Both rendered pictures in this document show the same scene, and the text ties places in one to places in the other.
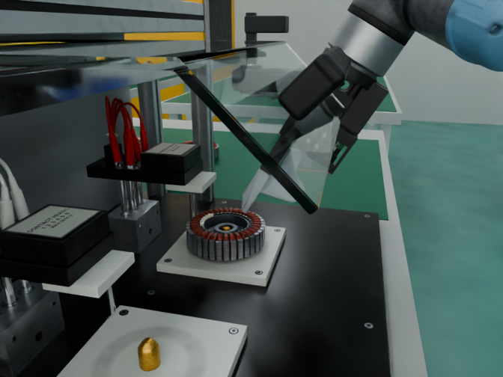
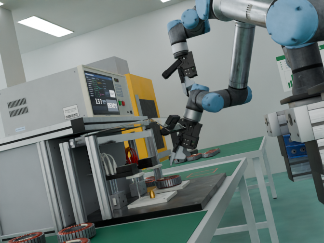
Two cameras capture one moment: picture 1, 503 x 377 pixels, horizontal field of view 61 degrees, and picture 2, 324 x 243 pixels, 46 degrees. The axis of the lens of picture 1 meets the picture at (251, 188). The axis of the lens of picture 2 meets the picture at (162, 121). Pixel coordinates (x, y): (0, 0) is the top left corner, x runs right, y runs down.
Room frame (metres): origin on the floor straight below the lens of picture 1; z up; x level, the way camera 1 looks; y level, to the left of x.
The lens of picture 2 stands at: (-1.11, -0.05, 0.99)
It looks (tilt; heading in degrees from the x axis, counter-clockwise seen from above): 3 degrees up; 2
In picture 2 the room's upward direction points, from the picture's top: 13 degrees counter-clockwise
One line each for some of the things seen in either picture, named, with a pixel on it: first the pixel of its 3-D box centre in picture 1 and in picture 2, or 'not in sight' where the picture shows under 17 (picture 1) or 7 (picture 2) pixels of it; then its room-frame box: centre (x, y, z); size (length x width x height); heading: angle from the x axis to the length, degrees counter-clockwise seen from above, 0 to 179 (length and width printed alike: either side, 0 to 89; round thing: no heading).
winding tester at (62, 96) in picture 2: not in sight; (71, 105); (0.52, 0.37, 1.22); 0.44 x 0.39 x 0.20; 166
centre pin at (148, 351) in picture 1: (148, 351); (152, 194); (0.31, 0.09, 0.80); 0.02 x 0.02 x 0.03
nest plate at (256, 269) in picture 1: (226, 247); (169, 187); (0.55, 0.04, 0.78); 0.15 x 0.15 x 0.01; 76
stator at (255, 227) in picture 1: (225, 232); (168, 181); (0.55, 0.04, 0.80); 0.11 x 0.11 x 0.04
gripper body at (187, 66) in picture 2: not in sight; (185, 65); (0.64, -0.15, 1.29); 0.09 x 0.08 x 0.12; 84
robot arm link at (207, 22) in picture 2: not in sight; (196, 26); (0.60, -0.24, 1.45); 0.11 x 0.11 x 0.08; 76
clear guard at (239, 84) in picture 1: (108, 88); (135, 131); (0.31, 0.10, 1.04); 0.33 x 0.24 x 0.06; 76
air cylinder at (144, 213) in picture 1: (135, 224); (138, 188); (0.58, 0.18, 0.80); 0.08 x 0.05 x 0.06; 166
